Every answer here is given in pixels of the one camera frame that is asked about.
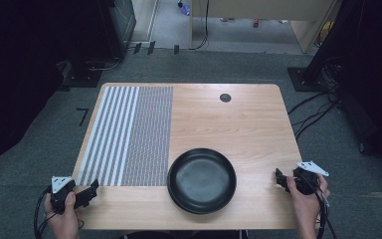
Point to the person's left hand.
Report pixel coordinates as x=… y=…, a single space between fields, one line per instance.
x=64 y=222

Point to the black stand base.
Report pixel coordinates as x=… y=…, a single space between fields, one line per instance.
x=81 y=76
x=303 y=79

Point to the black round plate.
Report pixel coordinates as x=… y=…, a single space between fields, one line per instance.
x=201 y=181

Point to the red small item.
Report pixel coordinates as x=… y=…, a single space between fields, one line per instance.
x=255 y=23

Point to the person's right hand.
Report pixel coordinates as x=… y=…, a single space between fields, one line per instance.
x=303 y=204

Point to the dark glass cabinet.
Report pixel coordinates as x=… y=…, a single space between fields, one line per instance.
x=121 y=26

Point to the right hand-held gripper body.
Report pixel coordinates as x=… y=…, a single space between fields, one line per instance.
x=306 y=181

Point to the black curtain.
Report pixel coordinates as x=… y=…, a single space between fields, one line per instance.
x=371 y=66
x=16 y=73

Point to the light wooden desk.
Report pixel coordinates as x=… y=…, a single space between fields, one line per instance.
x=262 y=8

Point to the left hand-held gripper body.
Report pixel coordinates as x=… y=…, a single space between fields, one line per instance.
x=59 y=190

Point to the black angled tape mark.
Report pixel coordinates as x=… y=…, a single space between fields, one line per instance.
x=83 y=116

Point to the yellow item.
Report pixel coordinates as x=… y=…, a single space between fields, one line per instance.
x=326 y=33

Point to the grey white striped placemat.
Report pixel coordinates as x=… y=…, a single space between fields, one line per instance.
x=129 y=139

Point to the purple small item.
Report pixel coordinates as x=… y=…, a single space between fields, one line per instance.
x=185 y=9

